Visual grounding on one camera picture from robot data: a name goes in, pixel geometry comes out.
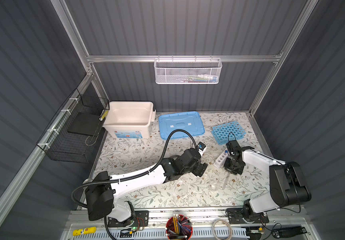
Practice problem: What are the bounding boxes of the long blue-capped test tube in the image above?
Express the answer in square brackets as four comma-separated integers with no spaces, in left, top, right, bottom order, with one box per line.
[222,172,230,190]

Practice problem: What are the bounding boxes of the white test tube rack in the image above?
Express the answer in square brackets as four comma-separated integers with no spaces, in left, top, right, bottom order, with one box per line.
[213,149,229,169]

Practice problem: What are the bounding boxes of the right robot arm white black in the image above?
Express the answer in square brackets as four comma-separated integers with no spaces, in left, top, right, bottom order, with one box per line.
[223,140,312,223]

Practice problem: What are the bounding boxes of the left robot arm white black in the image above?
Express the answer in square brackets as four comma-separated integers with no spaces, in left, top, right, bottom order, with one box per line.
[83,148,208,223]

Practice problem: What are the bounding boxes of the clear petri dish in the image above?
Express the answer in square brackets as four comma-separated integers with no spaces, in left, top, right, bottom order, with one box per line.
[172,181,189,198]

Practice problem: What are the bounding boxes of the blue test tube rack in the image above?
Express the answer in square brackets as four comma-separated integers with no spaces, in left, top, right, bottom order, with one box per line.
[211,121,246,145]

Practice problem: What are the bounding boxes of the blue plastic bin lid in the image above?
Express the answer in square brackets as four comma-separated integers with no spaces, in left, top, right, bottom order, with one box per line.
[158,111,205,140]

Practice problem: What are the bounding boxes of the red pencil cup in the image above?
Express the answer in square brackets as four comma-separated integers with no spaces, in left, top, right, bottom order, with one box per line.
[165,214,193,240]

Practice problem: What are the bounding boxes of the white plastic storage bin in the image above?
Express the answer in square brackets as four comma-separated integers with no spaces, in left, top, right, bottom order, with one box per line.
[103,101,156,139]

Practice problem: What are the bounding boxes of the black device on shelf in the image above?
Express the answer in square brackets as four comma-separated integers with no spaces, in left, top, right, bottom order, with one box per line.
[271,226,307,239]

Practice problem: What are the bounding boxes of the yellow marker bottle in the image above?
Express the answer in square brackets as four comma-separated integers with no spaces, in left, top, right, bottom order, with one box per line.
[72,227,96,236]

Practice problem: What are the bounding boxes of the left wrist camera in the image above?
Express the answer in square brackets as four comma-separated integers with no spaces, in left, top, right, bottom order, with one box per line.
[196,142,206,156]

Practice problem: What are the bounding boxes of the coiled white cable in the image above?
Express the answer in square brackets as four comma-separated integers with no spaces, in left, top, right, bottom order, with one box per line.
[211,218,233,240]

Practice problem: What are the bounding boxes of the white wire wall basket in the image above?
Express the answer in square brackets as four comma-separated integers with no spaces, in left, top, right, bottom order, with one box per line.
[153,58,222,85]

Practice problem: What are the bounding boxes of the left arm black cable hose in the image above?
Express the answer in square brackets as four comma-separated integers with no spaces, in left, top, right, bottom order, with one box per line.
[71,129,199,210]

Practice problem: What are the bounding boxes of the black wire side basket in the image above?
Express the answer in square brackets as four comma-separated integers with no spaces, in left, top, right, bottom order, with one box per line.
[37,90,109,164]

